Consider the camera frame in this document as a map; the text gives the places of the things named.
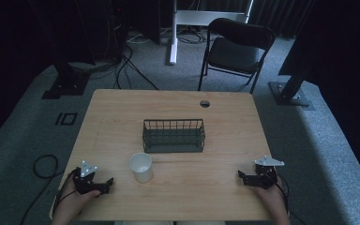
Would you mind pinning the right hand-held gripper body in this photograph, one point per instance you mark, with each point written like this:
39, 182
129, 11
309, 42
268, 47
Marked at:
266, 176

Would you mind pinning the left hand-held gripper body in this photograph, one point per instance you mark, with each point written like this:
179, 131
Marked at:
84, 182

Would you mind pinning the person's left hand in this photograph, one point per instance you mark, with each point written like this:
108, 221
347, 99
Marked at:
72, 203

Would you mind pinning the person's right hand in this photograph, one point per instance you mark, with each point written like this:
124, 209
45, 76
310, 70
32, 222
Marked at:
273, 200

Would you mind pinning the white cup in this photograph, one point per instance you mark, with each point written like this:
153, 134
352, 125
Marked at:
142, 172

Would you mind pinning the black folding chair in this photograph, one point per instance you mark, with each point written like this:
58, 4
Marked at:
234, 54

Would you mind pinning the dark curtain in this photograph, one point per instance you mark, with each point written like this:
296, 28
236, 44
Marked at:
281, 14

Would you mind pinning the black stand with base plate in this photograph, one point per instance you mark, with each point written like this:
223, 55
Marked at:
67, 82
290, 93

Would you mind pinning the white desk frame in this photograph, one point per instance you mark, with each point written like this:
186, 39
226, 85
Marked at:
200, 18

